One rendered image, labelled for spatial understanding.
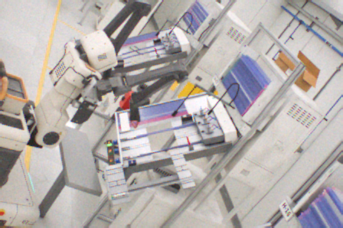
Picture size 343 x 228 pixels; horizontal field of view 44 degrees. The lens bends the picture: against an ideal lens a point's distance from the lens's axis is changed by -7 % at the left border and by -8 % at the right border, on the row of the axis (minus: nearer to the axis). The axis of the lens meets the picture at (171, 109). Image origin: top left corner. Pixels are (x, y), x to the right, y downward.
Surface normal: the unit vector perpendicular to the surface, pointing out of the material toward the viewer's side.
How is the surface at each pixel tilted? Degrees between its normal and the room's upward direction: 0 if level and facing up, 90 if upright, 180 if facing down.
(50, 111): 82
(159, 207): 90
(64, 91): 90
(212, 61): 90
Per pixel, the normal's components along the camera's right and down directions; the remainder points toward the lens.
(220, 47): 0.17, 0.49
